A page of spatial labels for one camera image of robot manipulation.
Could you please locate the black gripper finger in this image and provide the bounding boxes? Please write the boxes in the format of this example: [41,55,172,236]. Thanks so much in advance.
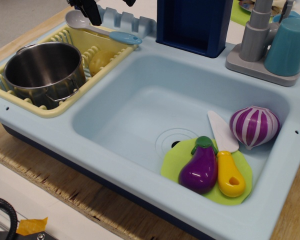
[74,0,101,26]
[123,0,136,7]

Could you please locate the stainless steel pot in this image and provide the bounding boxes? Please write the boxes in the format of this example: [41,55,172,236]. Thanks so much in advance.
[3,42,86,110]

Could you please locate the dark blue plastic box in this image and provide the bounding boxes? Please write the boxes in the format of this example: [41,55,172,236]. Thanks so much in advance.
[156,0,233,58]

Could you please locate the green mat with dishes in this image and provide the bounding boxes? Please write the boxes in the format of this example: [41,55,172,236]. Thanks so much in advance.
[230,0,286,26]

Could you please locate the grey toy faucet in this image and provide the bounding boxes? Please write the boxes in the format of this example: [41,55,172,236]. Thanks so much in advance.
[225,0,300,87]

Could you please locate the teal plastic cup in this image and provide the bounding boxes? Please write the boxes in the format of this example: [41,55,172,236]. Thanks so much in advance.
[264,17,300,77]

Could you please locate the green plastic plate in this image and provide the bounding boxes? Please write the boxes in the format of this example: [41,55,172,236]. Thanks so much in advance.
[160,138,253,206]

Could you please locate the light blue toy sink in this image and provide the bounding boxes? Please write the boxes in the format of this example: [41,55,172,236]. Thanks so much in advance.
[0,37,300,240]

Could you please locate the purple striped toy onion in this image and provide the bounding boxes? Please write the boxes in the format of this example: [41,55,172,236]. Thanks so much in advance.
[229,106,281,150]

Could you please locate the purple toy eggplant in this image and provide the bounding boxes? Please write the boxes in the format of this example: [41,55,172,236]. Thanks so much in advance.
[178,136,218,195]

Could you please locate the wooden base board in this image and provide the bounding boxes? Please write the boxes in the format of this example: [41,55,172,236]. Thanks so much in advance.
[0,7,300,240]

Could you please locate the orange masking tape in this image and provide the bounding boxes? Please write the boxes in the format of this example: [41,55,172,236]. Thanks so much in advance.
[16,217,48,236]

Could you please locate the grey spoon with blue handle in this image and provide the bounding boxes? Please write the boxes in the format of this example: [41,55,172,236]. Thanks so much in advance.
[65,10,143,45]

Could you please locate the toy knife with yellow handle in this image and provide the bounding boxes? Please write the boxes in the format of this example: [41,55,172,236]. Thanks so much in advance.
[207,110,246,198]

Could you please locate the black cable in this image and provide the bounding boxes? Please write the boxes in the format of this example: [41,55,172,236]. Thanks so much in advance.
[0,196,18,236]

